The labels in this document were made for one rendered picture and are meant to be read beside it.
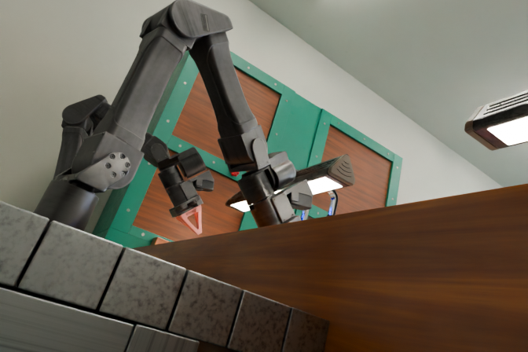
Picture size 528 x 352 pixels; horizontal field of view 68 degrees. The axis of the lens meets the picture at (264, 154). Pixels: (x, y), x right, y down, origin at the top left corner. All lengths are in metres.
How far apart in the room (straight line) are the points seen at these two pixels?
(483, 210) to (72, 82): 2.44
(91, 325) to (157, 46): 0.45
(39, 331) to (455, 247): 0.25
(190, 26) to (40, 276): 0.48
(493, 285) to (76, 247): 0.24
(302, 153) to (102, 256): 1.72
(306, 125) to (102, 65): 1.34
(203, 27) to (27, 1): 2.16
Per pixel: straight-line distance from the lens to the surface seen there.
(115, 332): 0.27
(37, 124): 2.47
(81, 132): 1.19
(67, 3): 2.80
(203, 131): 1.71
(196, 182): 1.12
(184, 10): 0.66
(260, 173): 0.73
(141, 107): 0.59
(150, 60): 0.62
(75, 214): 0.53
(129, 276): 0.27
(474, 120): 0.74
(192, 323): 0.28
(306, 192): 0.79
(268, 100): 1.92
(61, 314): 0.26
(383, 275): 0.31
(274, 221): 0.73
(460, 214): 0.29
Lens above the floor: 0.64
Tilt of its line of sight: 24 degrees up
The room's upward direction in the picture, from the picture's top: 17 degrees clockwise
